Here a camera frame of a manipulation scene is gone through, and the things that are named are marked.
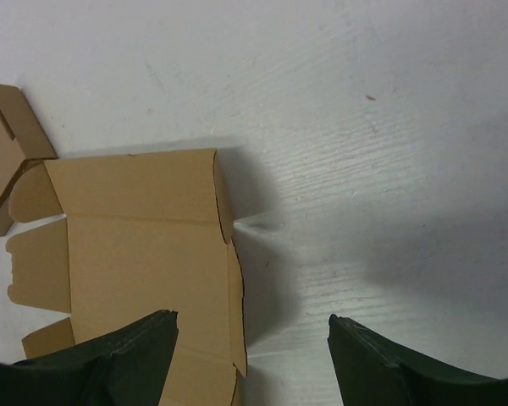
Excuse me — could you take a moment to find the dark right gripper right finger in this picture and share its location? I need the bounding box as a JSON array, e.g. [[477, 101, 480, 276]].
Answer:
[[328, 315, 508, 406]]

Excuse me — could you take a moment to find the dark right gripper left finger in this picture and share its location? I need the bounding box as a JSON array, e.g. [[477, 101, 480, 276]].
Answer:
[[0, 310, 179, 405]]

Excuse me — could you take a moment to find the large cardboard box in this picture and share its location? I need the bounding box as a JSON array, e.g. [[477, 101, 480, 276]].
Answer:
[[6, 149, 247, 405]]

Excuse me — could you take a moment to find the small folded cardboard box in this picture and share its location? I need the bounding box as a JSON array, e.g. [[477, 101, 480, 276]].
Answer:
[[0, 84, 57, 237]]

